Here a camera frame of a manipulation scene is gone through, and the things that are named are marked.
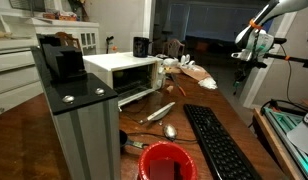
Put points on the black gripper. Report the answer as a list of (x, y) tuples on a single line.
[(245, 68)]

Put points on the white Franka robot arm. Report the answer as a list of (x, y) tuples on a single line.
[(260, 40)]

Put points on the green-lit robot base platform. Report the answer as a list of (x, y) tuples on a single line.
[(277, 120)]

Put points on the crumpled white tissue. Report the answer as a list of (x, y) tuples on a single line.
[(208, 83)]

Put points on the white VR controller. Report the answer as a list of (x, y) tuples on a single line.
[(187, 61)]

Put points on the black computer keyboard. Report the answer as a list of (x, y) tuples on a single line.
[(214, 140)]

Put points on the small wooden block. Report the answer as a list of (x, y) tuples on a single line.
[(170, 89)]

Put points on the white VR headset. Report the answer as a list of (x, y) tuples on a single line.
[(170, 62)]

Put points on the wooden dining chair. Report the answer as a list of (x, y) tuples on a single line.
[(174, 43), (69, 38)]

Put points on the metal spoon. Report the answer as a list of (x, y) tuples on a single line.
[(170, 131)]

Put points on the black mug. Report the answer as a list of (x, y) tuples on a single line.
[(140, 46)]

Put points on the red plastic bowl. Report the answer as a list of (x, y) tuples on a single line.
[(150, 156)]

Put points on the red block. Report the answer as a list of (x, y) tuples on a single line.
[(162, 170)]

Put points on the black measuring cup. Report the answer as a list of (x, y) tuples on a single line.
[(123, 140)]

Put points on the white toaster oven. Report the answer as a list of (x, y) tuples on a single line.
[(110, 61)]

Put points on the orange basket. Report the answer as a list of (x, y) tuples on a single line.
[(60, 16)]

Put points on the black camera on boom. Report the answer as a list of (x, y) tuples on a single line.
[(294, 59)]

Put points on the aluminium camera stand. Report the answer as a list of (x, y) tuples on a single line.
[(87, 133)]

